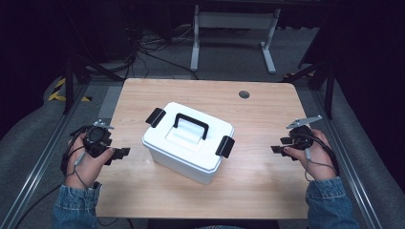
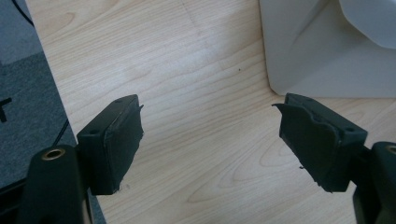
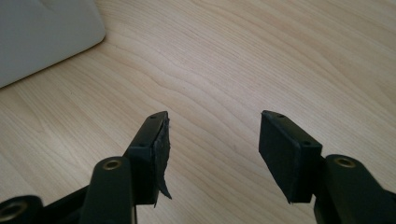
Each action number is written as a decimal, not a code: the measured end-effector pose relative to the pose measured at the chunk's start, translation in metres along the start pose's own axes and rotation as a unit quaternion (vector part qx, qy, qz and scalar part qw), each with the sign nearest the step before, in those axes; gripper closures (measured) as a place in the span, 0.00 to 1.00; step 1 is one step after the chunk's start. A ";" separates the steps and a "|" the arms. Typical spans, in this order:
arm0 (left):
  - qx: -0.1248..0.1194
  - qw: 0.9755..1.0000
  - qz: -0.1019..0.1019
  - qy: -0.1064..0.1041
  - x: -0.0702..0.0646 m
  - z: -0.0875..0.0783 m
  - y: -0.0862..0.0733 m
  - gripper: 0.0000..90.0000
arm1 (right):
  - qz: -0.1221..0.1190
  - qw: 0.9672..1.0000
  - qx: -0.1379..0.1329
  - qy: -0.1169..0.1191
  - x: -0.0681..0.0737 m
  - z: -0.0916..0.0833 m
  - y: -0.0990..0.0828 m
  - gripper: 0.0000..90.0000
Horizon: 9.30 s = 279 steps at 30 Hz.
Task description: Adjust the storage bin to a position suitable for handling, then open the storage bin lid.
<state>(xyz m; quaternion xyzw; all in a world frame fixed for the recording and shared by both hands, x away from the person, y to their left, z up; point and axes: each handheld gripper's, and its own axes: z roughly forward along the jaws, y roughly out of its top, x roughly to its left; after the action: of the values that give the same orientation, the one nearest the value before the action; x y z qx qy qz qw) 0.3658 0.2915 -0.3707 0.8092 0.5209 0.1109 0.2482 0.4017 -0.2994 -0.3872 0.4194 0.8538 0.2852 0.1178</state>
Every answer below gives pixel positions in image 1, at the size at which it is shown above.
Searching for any right hand-held gripper cable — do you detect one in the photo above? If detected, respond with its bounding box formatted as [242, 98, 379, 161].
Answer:
[302, 133, 340, 182]

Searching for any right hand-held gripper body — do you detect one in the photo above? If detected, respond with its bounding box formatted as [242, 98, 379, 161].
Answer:
[286, 114, 323, 152]

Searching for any white plastic storage box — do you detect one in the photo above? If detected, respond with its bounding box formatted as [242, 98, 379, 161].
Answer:
[142, 143, 224, 186]

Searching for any bundle of black floor cables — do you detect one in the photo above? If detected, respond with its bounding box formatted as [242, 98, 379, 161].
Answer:
[122, 25, 201, 81]

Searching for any aluminium floor rail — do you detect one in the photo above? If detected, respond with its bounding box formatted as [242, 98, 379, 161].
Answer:
[309, 89, 385, 229]
[0, 83, 91, 229]

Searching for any person's left hand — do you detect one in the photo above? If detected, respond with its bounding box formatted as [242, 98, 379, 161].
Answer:
[65, 132, 116, 191]

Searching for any left hand-held gripper cable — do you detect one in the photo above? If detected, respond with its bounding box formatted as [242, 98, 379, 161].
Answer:
[13, 127, 94, 229]

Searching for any white lidded storage box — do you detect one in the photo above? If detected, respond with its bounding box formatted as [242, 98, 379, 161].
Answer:
[141, 101, 236, 175]

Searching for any black tripod stand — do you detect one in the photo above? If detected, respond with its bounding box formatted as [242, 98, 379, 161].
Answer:
[61, 52, 126, 115]
[282, 58, 336, 120]

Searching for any yellow black floor tape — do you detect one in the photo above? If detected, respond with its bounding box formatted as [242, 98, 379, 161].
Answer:
[47, 77, 94, 103]

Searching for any black box latch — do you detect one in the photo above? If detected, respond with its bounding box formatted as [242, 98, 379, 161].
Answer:
[145, 107, 167, 129]
[215, 135, 236, 159]

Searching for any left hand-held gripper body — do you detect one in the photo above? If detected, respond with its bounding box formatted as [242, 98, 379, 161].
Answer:
[83, 118, 116, 158]

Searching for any hand-held gripper cable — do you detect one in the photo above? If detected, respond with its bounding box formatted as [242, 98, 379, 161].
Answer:
[13, 127, 94, 229]
[302, 133, 340, 182]

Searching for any white metal desk frame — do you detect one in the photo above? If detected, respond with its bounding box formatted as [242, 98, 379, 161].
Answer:
[189, 4, 282, 74]

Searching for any black lid carry handle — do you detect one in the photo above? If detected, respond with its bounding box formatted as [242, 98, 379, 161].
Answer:
[172, 113, 210, 141]

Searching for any person's right hand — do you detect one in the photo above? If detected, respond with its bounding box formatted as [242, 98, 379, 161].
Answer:
[284, 128, 338, 181]

